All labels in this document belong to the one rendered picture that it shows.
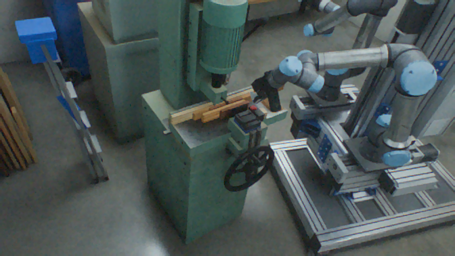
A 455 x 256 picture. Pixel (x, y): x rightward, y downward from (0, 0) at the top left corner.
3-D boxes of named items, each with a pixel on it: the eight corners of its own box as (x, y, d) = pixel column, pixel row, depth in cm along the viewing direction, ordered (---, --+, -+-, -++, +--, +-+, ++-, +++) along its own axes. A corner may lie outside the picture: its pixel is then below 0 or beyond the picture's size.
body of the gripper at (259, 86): (263, 80, 156) (275, 68, 145) (271, 97, 155) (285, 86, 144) (249, 84, 152) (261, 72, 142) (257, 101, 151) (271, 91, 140)
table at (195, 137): (199, 171, 154) (200, 162, 149) (168, 129, 171) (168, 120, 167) (297, 129, 182) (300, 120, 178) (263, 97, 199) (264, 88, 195)
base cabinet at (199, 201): (185, 246, 216) (189, 175, 168) (146, 181, 248) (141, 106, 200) (242, 215, 237) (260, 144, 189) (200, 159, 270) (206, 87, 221)
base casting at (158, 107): (189, 174, 168) (189, 162, 162) (141, 106, 200) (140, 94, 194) (260, 143, 189) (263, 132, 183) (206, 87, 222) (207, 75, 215)
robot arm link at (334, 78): (317, 77, 207) (324, 58, 198) (334, 72, 213) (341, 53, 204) (331, 89, 200) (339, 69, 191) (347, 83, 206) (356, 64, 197)
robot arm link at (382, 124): (388, 132, 177) (401, 112, 168) (396, 151, 167) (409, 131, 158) (365, 129, 177) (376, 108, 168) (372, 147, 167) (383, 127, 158)
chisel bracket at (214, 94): (214, 108, 165) (215, 93, 159) (199, 91, 173) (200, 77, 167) (227, 103, 168) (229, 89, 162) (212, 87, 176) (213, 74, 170)
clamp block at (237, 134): (241, 149, 162) (244, 136, 156) (225, 131, 170) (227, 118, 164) (265, 139, 169) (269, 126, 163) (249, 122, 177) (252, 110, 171)
